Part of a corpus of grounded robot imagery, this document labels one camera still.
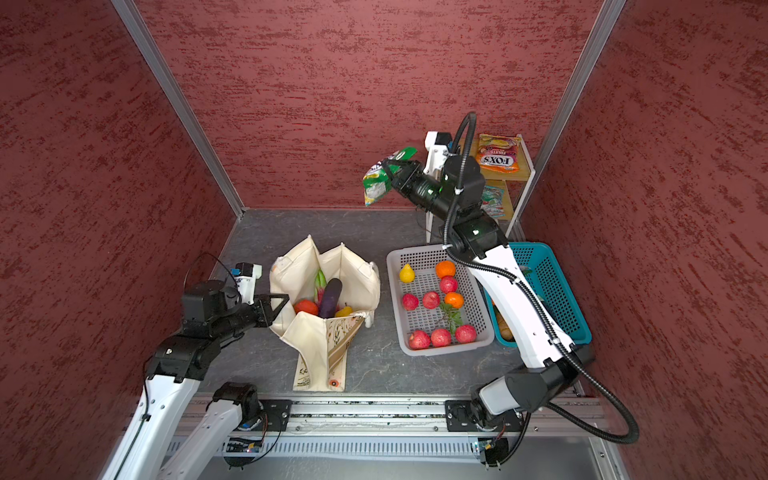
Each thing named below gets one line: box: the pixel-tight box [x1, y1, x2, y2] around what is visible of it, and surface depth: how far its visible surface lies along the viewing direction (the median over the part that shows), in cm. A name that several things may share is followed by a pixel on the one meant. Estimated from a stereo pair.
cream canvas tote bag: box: [269, 235, 380, 392], surface depth 78 cm
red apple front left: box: [409, 330, 431, 350], surface depth 83 cm
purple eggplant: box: [318, 278, 342, 319], surface depth 85 cm
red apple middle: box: [423, 291, 441, 309], surface depth 93 cm
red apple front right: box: [455, 324, 477, 344], surface depth 85 cm
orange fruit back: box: [435, 260, 456, 279], surface depth 99 cm
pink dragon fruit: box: [314, 268, 327, 310], surface depth 91 cm
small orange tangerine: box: [444, 292, 465, 309], surface depth 92 cm
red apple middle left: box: [401, 293, 419, 311], surface depth 92 cm
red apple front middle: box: [431, 328, 451, 348], surface depth 84 cm
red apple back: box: [440, 275, 459, 294], surface depth 96 cm
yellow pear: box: [399, 263, 415, 283], surface depth 99 cm
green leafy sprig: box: [440, 302, 463, 335], surface depth 93 cm
